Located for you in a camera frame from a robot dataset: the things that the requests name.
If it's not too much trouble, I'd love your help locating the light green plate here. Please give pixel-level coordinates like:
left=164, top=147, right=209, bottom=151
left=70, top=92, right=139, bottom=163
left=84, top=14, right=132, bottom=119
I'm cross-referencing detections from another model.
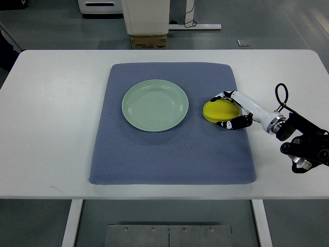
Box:
left=121, top=79, right=189, bottom=132

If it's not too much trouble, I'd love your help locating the yellow starfruit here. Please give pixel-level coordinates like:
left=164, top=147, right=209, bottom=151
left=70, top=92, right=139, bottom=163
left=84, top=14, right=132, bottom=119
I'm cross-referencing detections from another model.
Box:
left=203, top=100, right=241, bottom=123

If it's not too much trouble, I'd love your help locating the black cable on floor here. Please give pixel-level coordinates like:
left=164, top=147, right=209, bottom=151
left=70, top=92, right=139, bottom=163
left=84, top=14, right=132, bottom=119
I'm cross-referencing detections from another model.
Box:
left=170, top=0, right=198, bottom=28

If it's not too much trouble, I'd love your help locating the grey floor outlet plate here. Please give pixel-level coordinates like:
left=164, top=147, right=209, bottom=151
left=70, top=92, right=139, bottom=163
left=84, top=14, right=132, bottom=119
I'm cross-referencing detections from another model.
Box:
left=237, top=39, right=251, bottom=47

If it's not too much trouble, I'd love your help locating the brown cardboard box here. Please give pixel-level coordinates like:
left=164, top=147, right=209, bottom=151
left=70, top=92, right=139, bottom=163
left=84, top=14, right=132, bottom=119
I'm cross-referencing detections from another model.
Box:
left=130, top=34, right=168, bottom=50

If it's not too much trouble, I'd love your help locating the dark object at left edge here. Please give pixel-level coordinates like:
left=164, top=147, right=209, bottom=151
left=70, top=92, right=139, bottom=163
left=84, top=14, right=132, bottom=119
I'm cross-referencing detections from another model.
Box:
left=0, top=33, right=20, bottom=72

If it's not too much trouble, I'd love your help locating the left white table leg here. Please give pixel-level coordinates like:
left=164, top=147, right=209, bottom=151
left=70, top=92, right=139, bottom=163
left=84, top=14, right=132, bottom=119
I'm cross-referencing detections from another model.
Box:
left=62, top=199, right=83, bottom=247

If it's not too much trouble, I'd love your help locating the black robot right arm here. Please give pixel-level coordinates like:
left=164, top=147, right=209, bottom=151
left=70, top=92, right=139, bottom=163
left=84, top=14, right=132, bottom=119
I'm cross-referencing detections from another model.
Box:
left=266, top=83, right=328, bottom=174

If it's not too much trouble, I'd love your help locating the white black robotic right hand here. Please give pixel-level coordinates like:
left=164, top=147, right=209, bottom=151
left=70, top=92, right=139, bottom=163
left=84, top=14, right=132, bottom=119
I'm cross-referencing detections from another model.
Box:
left=210, top=91, right=285, bottom=134

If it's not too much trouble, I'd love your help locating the white desk leg base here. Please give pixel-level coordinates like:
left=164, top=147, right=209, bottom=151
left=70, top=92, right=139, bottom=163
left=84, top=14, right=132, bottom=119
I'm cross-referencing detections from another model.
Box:
left=169, top=0, right=222, bottom=30

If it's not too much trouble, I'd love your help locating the white appliance with black slot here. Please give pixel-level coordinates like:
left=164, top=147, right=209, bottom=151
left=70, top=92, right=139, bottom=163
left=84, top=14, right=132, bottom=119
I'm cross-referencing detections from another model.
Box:
left=77, top=0, right=123, bottom=14

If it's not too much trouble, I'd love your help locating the white table leg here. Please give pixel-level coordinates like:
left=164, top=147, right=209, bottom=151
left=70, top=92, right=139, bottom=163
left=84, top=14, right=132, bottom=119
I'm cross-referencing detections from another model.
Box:
left=62, top=199, right=83, bottom=247
left=251, top=200, right=272, bottom=247

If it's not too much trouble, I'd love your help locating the right white table leg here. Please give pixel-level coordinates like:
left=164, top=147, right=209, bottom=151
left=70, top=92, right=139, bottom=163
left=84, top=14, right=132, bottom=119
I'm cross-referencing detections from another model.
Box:
left=251, top=200, right=272, bottom=247

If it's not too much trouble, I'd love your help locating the blue textured mat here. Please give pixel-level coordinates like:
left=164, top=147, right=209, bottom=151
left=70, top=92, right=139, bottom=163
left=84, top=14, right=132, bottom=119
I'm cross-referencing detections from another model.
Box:
left=89, top=62, right=257, bottom=185

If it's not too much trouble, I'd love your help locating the white bin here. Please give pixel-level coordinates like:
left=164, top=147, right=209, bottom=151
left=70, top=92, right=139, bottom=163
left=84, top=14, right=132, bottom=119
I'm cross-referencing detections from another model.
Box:
left=121, top=0, right=170, bottom=36

